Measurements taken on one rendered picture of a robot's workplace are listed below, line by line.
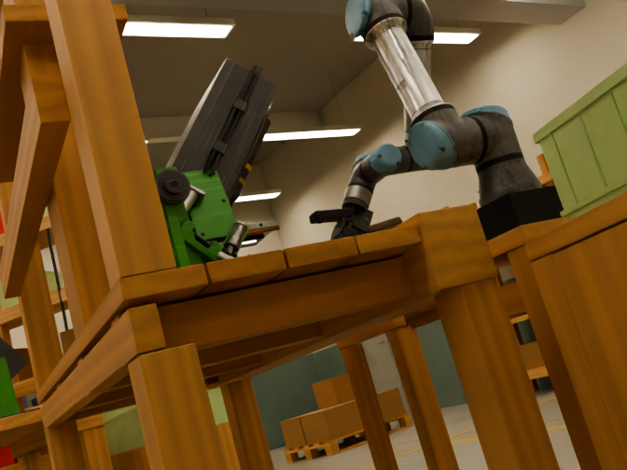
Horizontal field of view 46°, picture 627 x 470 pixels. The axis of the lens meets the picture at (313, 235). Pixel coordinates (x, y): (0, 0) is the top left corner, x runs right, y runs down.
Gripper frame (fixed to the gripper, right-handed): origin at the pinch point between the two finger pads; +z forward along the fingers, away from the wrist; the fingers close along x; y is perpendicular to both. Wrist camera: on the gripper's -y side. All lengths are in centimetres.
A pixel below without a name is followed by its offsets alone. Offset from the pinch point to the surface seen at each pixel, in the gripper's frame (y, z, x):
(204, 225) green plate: -34.6, 3.9, 0.9
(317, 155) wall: 195, -513, 767
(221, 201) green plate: -32.6, -4.8, 2.5
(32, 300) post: -66, 19, 79
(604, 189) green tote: 8, 11, -92
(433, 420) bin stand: 38.0, 29.1, -3.9
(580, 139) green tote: 3, 3, -90
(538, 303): 28, 12, -52
